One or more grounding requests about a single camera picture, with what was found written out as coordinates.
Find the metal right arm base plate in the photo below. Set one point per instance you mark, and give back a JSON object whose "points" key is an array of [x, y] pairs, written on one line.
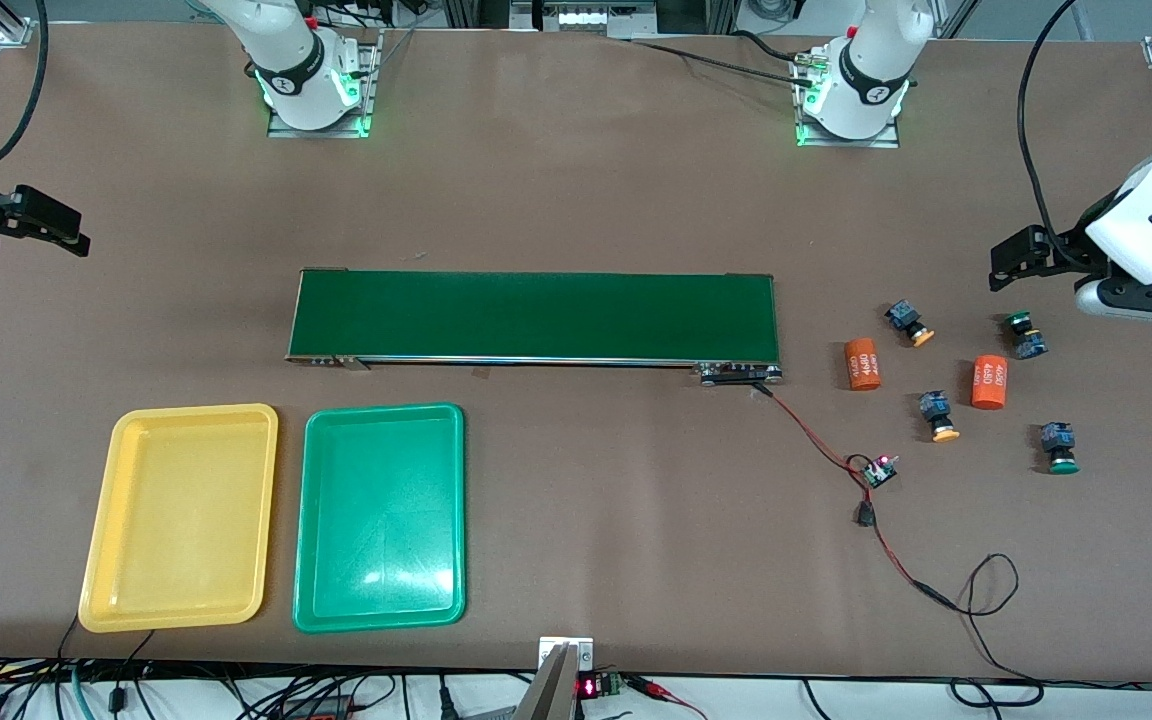
{"points": [[373, 80]]}

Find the yellow plastic tray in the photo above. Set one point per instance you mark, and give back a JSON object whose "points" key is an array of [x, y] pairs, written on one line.
{"points": [[181, 520]]}

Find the small black circuit board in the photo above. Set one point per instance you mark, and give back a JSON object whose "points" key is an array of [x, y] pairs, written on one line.
{"points": [[879, 471]]}

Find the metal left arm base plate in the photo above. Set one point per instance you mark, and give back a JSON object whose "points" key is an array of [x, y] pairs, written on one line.
{"points": [[876, 141]]}

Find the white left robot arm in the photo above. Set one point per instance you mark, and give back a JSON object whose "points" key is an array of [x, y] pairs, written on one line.
{"points": [[871, 60]]}

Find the yellow mushroom push button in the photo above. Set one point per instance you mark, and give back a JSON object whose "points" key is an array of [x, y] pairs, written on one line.
{"points": [[937, 412], [906, 320]]}

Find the red alligator clip lead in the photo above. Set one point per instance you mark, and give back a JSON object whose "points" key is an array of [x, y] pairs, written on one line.
{"points": [[651, 686]]}

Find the green mushroom push button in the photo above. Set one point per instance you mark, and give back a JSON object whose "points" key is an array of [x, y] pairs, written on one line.
{"points": [[1059, 445], [1024, 335]]}

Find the orange cylindrical capacitor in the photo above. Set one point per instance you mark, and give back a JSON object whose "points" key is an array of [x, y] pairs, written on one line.
{"points": [[989, 382], [862, 364]]}

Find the green conveyor belt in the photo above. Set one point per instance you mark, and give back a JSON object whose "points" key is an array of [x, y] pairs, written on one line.
{"points": [[536, 315]]}

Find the red digit display module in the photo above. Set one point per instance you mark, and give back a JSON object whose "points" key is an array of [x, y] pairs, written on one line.
{"points": [[588, 687]]}

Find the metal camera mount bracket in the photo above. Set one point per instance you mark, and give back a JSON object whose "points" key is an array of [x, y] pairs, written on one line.
{"points": [[551, 690]]}

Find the grey control box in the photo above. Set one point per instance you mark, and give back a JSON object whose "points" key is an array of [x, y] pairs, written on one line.
{"points": [[586, 18]]}

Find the green plastic tray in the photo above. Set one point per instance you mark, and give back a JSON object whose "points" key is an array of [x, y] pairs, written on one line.
{"points": [[381, 520]]}

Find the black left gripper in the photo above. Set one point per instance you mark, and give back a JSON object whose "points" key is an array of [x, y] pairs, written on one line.
{"points": [[1072, 247]]}

